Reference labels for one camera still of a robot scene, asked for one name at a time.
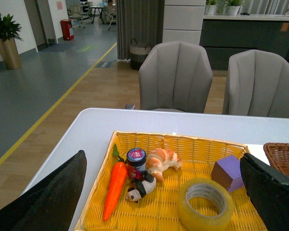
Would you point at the seated person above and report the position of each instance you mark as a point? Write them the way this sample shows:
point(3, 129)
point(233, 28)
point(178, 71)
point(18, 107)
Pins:
point(109, 12)

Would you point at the grey chair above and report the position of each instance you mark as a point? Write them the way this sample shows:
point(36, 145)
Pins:
point(257, 84)
point(176, 76)

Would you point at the panda figurine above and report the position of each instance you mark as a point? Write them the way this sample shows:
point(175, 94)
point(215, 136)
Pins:
point(141, 187)

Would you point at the potted plant in gold pot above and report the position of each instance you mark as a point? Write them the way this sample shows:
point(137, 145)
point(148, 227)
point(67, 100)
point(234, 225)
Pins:
point(9, 32)

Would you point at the white potted plant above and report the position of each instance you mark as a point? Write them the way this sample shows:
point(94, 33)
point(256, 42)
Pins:
point(210, 7)
point(233, 7)

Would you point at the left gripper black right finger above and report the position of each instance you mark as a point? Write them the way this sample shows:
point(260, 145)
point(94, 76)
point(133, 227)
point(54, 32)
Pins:
point(268, 190)

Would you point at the white potted plant left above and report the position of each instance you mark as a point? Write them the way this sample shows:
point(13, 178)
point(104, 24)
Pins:
point(210, 7)

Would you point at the yellow woven basket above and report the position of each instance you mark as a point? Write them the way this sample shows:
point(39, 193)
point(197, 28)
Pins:
point(157, 211)

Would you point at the grey chair right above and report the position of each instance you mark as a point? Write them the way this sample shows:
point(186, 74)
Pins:
point(257, 84)

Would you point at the grey chair left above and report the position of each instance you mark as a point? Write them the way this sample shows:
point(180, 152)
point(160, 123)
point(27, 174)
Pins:
point(176, 76)

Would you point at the brown wicker basket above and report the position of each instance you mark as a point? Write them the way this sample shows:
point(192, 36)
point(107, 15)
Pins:
point(278, 156)

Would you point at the yellowish clear tape roll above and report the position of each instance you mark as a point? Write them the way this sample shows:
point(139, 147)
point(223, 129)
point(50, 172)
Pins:
point(204, 205)

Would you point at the black and white woven hamper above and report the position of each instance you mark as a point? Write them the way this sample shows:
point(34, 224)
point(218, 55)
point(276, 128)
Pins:
point(138, 53)

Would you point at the purple foam cube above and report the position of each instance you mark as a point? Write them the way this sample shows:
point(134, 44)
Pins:
point(226, 172)

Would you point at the small black-lidded jar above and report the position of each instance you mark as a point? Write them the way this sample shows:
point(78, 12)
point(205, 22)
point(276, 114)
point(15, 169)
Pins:
point(136, 163)

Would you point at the toy croissant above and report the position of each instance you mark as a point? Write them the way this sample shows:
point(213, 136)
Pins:
point(159, 160)

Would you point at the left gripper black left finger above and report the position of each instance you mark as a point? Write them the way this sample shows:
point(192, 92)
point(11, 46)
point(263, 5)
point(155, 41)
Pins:
point(50, 204)

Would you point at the white pillar cabinet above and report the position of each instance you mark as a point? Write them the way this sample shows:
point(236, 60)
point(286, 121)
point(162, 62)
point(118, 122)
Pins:
point(183, 20)

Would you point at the red bin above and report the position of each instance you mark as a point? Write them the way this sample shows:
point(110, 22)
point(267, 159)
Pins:
point(67, 29)

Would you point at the dark grey counter cabinet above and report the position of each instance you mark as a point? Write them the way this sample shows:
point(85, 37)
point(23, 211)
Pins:
point(225, 36)

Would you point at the orange toy carrot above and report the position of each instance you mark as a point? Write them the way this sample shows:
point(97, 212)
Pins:
point(117, 181)

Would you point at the office swivel chair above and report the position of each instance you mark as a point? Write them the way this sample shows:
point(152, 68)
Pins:
point(77, 13)

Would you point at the white potted plant right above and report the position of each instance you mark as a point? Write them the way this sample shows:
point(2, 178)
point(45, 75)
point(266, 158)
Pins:
point(233, 7)

